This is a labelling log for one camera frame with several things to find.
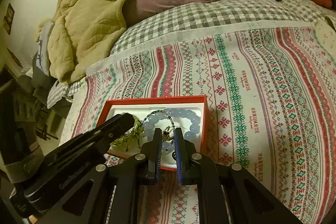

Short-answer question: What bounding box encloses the patterned striped cloth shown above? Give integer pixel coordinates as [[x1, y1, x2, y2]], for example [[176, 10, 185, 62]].
[[61, 24, 335, 223]]

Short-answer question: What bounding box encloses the grey checkered bedsheet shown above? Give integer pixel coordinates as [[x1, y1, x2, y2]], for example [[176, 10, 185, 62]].
[[47, 0, 336, 109]]

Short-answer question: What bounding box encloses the blue beaded bracelet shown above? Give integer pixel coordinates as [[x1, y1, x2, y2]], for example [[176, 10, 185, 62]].
[[142, 107, 202, 152]]

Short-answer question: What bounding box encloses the beige quilted blanket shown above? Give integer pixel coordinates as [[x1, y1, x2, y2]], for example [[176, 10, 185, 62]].
[[35, 0, 127, 84]]

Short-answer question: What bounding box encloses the small dark wall picture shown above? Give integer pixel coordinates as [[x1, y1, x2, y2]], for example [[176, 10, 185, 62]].
[[3, 3, 15, 35]]

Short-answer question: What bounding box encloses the red jewelry box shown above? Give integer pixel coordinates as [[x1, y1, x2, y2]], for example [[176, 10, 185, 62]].
[[97, 96, 209, 171]]

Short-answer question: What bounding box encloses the white floral fabric piece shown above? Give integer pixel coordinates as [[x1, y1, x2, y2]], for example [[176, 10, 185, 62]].
[[314, 16, 336, 59]]

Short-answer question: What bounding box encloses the dark charm pendant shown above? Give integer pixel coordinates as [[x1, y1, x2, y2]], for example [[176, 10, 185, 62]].
[[171, 151, 177, 161]]

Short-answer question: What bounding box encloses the yellow-green beaded bracelet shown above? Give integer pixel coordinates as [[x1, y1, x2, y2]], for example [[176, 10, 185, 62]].
[[110, 119, 146, 152]]

